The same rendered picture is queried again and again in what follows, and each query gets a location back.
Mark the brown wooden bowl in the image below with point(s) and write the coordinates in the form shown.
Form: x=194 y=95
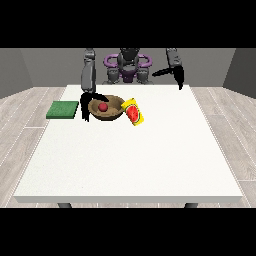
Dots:
x=107 y=110

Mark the grey robot trunk purple rings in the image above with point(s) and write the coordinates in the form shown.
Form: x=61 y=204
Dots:
x=128 y=68

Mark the yellow cup with melon print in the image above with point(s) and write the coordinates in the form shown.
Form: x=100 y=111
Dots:
x=133 y=112

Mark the dark table leg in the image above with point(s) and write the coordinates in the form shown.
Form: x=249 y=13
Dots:
x=191 y=205
x=64 y=205

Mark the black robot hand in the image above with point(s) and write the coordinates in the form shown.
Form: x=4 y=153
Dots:
x=85 y=103
x=178 y=74

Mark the small red ball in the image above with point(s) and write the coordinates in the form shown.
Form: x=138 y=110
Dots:
x=103 y=106

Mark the green square pad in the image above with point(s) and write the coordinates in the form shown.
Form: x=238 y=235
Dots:
x=62 y=109

